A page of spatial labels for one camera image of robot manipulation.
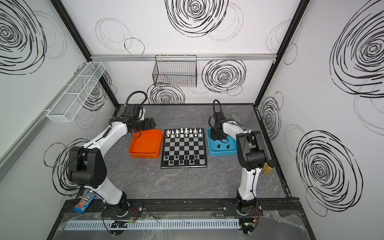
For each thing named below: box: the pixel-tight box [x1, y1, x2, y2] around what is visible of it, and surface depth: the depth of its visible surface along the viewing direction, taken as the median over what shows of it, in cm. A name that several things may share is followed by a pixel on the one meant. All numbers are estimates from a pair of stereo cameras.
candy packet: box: [73, 190, 97, 214], surface depth 76 cm
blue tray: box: [206, 128, 238, 157], surface depth 96 cm
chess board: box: [160, 128, 208, 169], surface depth 96 cm
